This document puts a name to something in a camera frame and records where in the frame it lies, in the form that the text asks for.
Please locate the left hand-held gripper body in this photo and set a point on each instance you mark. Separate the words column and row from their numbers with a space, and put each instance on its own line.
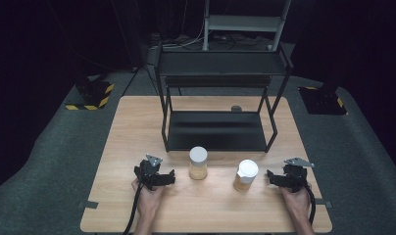
column 149, row 172

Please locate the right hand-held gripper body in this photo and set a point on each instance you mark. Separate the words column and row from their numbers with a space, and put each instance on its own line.
column 295, row 176

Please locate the wide jar with white lid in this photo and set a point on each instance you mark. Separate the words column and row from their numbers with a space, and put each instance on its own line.
column 245, row 176

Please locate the tall jar with white lid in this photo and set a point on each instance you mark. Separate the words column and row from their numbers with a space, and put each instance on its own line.
column 198, row 163

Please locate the black two-tier metal rack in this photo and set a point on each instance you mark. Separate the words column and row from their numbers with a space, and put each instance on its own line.
column 219, row 130

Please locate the person's left hand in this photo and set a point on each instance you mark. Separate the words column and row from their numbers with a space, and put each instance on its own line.
column 149, row 199

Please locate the person's right hand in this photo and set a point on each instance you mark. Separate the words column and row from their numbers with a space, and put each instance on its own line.
column 295, row 204

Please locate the grey tape piece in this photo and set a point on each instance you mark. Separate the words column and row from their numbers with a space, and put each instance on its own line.
column 324, row 203
column 88, row 204

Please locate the small dark round object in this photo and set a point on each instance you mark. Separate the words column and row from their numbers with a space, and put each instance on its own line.
column 236, row 108

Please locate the striped black stand base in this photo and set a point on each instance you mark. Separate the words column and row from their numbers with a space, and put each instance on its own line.
column 321, row 101
column 93, row 94

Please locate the grey metal frame stand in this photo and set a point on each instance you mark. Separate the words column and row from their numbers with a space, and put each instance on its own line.
column 243, row 23

